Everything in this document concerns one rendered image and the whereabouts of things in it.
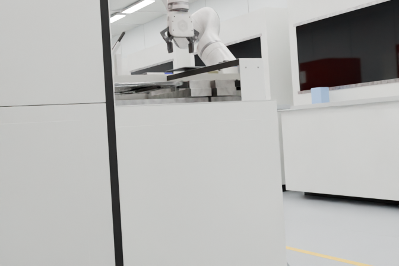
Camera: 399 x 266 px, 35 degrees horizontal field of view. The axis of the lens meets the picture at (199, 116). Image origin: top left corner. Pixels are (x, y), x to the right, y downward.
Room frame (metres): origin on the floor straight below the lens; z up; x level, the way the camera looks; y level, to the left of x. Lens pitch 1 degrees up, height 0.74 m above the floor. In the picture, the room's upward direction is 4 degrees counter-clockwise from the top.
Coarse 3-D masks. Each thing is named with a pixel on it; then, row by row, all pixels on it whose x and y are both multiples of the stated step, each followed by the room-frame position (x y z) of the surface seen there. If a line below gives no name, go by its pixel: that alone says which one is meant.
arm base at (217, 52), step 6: (216, 42) 2.76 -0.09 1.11; (210, 48) 2.75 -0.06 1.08; (216, 48) 2.74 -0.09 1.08; (222, 48) 2.74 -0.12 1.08; (204, 54) 2.76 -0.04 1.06; (210, 54) 2.73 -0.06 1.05; (216, 54) 2.72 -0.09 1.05; (222, 54) 2.71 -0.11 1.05; (228, 54) 2.72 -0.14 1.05; (204, 60) 2.77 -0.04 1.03; (210, 60) 2.73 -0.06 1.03; (216, 60) 2.71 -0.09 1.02; (222, 60) 2.69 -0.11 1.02; (228, 60) 2.69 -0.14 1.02
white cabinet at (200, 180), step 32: (128, 128) 1.81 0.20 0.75; (160, 128) 1.86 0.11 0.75; (192, 128) 1.91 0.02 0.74; (224, 128) 1.96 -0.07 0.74; (256, 128) 2.02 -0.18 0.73; (128, 160) 1.81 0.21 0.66; (160, 160) 1.86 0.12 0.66; (192, 160) 1.91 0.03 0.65; (224, 160) 1.96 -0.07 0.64; (256, 160) 2.01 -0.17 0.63; (128, 192) 1.81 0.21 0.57; (160, 192) 1.85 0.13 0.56; (192, 192) 1.90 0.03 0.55; (224, 192) 1.96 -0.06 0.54; (256, 192) 2.01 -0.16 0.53; (128, 224) 1.81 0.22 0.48; (160, 224) 1.85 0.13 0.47; (192, 224) 1.90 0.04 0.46; (224, 224) 1.95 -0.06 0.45; (256, 224) 2.01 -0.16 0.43; (128, 256) 1.80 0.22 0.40; (160, 256) 1.85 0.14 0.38; (192, 256) 1.90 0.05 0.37; (224, 256) 1.95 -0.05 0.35; (256, 256) 2.00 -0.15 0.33
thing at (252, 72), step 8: (240, 64) 2.07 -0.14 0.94; (248, 64) 2.08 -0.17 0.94; (256, 64) 2.10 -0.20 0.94; (240, 72) 2.07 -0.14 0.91; (248, 72) 2.08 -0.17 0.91; (256, 72) 2.10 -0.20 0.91; (240, 80) 2.07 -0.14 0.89; (248, 80) 2.08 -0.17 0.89; (256, 80) 2.10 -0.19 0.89; (264, 80) 2.11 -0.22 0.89; (248, 88) 2.08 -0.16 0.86; (256, 88) 2.10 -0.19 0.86; (264, 88) 2.11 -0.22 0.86; (248, 96) 2.08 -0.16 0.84; (256, 96) 2.10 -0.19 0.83; (264, 96) 2.11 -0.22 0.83
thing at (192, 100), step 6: (114, 102) 2.08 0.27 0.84; (120, 102) 2.09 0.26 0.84; (126, 102) 2.11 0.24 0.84; (132, 102) 2.12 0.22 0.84; (138, 102) 2.13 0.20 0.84; (144, 102) 2.14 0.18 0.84; (150, 102) 2.15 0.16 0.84; (156, 102) 2.16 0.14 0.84; (162, 102) 2.17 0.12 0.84; (168, 102) 2.18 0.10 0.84; (174, 102) 2.19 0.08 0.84; (180, 102) 2.20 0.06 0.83; (186, 102) 2.21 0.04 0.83; (192, 102) 2.22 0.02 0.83; (198, 102) 2.23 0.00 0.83
